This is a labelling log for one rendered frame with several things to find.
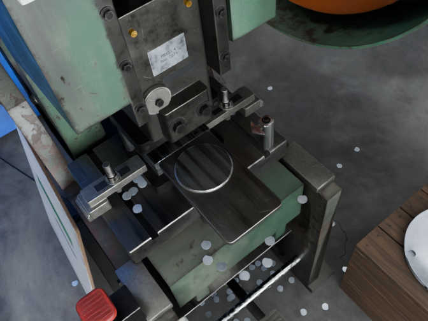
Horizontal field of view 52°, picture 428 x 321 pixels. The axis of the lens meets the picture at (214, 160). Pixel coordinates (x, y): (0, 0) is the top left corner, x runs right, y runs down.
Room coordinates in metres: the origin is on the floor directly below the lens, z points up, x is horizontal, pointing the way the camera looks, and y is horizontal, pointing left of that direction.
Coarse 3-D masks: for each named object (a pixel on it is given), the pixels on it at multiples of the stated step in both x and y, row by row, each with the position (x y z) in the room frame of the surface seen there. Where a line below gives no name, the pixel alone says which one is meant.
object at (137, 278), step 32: (0, 64) 0.84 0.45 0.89; (0, 96) 0.77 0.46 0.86; (32, 128) 0.73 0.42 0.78; (64, 160) 0.71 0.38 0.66; (64, 192) 0.66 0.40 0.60; (96, 224) 0.53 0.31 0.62; (96, 256) 0.73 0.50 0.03; (128, 256) 0.44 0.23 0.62; (128, 288) 0.35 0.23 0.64; (160, 288) 0.34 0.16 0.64; (160, 320) 0.28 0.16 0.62
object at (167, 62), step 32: (128, 0) 0.58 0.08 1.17; (160, 0) 0.57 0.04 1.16; (192, 0) 0.60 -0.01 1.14; (128, 32) 0.54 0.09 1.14; (160, 32) 0.57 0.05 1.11; (192, 32) 0.60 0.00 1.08; (160, 64) 0.56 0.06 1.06; (192, 64) 0.59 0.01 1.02; (160, 96) 0.54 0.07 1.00; (192, 96) 0.55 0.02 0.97; (160, 128) 0.54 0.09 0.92; (192, 128) 0.54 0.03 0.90
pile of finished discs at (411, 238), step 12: (420, 216) 0.53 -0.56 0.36; (408, 228) 0.50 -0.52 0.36; (420, 228) 0.49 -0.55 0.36; (408, 240) 0.46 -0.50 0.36; (420, 240) 0.46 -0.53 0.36; (408, 252) 0.43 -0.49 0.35; (420, 252) 0.42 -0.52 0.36; (408, 264) 0.40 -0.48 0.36; (420, 264) 0.39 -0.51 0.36; (420, 276) 0.36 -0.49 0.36
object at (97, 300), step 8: (96, 288) 0.32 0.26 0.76; (88, 296) 0.30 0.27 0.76; (96, 296) 0.30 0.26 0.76; (104, 296) 0.30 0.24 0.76; (80, 304) 0.29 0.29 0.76; (88, 304) 0.29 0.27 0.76; (96, 304) 0.29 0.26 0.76; (104, 304) 0.28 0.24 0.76; (112, 304) 0.28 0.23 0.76; (80, 312) 0.28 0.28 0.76; (88, 312) 0.27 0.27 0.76; (96, 312) 0.27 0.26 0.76; (104, 312) 0.27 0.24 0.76; (112, 312) 0.27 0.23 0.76; (88, 320) 0.26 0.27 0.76; (96, 320) 0.26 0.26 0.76; (104, 320) 0.25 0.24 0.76; (112, 320) 0.26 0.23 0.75
